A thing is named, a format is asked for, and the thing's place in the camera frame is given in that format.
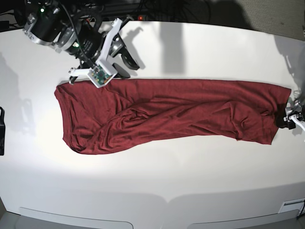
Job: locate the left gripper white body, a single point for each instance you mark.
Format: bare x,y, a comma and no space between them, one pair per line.
297,115

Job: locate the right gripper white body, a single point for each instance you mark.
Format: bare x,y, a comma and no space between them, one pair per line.
110,48

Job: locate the dark red long-sleeve shirt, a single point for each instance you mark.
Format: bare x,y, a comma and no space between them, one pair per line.
127,113

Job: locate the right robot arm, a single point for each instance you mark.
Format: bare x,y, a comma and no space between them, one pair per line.
74,27

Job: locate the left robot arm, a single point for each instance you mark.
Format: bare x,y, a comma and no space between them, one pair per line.
300,101

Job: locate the black object table edge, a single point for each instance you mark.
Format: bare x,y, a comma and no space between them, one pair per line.
2,132

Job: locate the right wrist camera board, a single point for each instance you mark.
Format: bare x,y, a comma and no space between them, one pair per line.
99,77

